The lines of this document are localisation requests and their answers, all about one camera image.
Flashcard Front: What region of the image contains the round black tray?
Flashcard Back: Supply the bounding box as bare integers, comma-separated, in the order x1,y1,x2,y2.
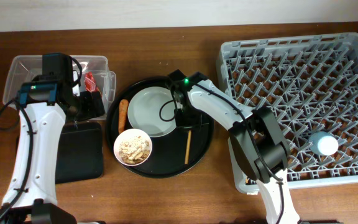
105,77,214,179

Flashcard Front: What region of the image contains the orange carrot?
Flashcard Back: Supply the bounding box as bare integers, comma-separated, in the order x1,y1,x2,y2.
118,99,129,134

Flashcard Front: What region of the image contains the white bowl with food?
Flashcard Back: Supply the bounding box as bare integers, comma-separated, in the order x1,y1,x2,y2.
113,129,152,166

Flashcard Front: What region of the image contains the grey dishwasher rack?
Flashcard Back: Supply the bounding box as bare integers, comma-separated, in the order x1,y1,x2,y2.
216,33,358,189

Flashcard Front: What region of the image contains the light blue cup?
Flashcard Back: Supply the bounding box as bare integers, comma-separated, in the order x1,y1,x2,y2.
309,131,339,156

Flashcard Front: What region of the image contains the grey plate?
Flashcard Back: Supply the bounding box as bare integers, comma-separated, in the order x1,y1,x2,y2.
127,86,177,138

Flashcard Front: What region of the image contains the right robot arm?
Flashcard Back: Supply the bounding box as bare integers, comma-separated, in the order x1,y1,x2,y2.
167,70,301,223

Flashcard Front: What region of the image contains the black rectangular tray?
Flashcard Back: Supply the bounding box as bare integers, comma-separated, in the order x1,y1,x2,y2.
14,121,105,184

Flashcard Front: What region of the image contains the red snack wrapper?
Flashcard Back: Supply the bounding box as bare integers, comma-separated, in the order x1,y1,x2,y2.
84,72,100,92

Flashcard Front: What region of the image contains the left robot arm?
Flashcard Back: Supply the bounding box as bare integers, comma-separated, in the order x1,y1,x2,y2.
0,73,81,223

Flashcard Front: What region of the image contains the clear plastic bin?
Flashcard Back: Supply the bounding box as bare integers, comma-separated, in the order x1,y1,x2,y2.
2,55,116,121

